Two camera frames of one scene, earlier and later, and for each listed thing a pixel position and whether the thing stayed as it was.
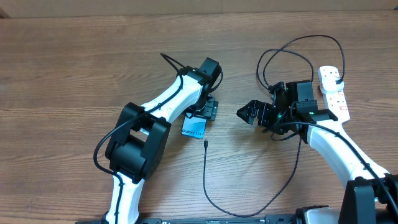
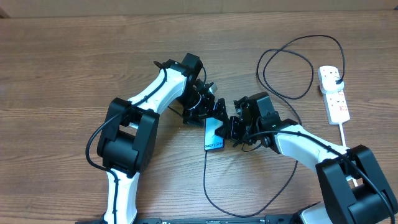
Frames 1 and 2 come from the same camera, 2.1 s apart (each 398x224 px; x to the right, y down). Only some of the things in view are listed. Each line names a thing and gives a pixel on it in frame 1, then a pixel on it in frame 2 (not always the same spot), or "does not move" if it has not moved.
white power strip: [336, 103] does not move
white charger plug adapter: [328, 81] does not move
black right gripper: [254, 108] → [236, 122]
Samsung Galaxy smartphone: [194, 126] → [212, 142]
